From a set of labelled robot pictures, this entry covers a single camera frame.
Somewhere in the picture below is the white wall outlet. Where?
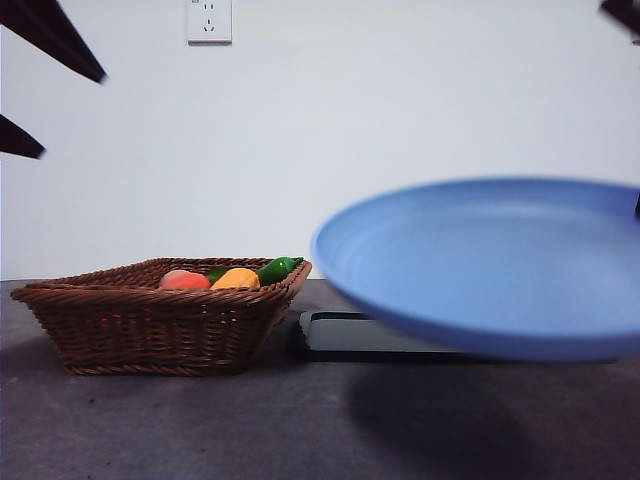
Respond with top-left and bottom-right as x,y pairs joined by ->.
187,0 -> 234,46

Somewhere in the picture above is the dark rectangular tray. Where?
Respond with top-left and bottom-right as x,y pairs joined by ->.
292,310 -> 619,365

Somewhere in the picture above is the green chili pepper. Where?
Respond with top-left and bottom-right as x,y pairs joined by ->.
255,256 -> 305,286

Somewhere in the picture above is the blue round plate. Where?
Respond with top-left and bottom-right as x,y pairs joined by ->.
310,174 -> 640,362

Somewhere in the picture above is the pink orange peach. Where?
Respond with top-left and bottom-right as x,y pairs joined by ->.
159,269 -> 212,290

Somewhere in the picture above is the brown wicker basket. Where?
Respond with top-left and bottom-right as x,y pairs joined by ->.
10,257 -> 314,377

